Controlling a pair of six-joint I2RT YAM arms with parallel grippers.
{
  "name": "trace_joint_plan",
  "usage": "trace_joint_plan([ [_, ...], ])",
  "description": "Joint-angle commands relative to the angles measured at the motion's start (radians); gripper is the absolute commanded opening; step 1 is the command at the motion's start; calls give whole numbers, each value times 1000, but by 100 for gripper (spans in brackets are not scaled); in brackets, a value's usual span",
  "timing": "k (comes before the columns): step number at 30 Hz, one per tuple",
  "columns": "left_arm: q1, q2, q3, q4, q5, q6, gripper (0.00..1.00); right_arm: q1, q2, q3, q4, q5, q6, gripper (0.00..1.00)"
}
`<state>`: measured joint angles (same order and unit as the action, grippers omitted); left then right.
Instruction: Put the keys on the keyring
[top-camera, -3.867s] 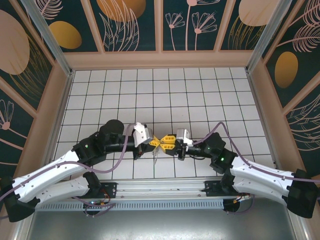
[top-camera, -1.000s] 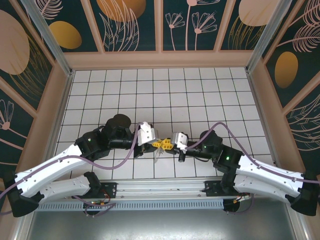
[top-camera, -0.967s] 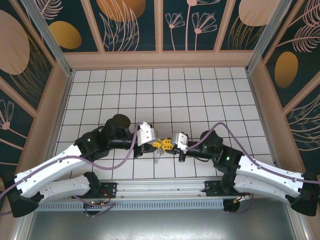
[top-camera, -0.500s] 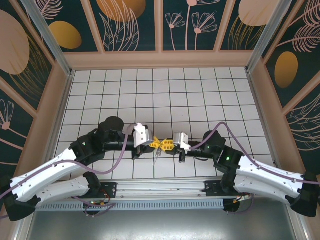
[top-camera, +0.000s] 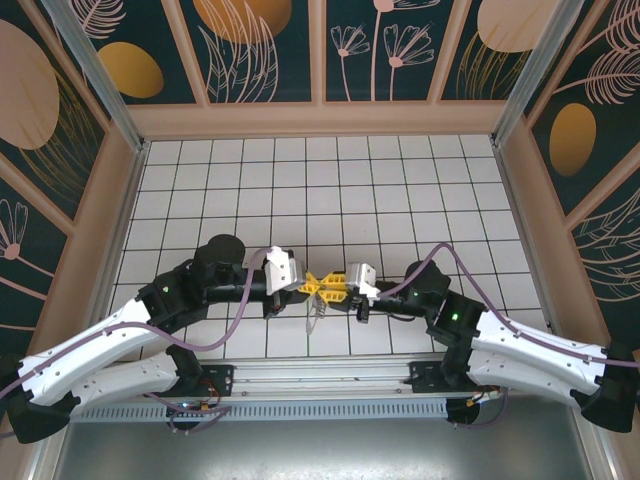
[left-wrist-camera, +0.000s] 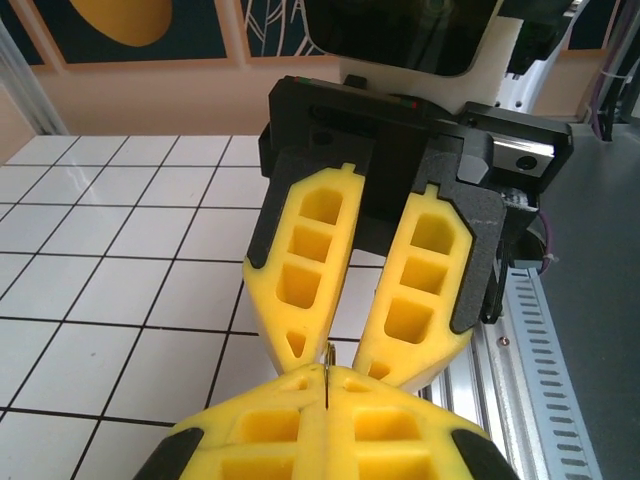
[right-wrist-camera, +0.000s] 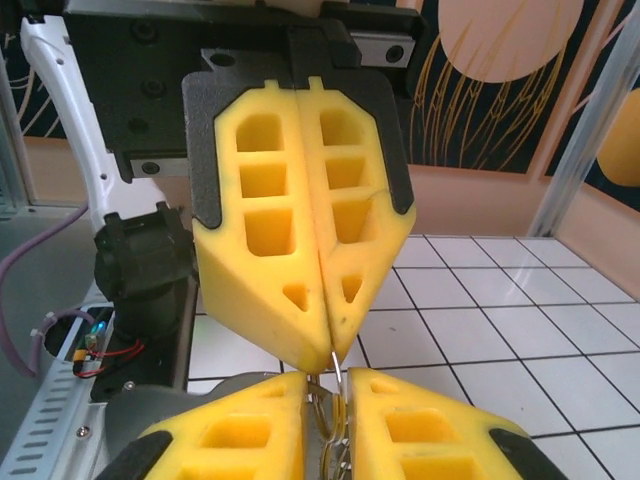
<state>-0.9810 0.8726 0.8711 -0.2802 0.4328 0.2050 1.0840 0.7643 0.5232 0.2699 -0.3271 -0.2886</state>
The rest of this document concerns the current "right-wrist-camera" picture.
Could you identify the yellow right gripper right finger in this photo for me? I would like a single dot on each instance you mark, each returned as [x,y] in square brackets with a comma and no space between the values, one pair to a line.
[425,440]

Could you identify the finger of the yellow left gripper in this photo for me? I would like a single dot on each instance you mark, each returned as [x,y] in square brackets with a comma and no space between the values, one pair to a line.
[350,280]
[270,280]

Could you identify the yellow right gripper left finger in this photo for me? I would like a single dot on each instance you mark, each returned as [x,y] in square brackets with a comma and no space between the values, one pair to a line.
[235,440]

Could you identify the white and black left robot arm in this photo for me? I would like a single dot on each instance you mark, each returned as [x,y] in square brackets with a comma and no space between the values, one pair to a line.
[140,265]

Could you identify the aluminium frame post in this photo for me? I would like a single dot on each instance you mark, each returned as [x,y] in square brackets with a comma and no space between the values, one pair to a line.
[585,125]

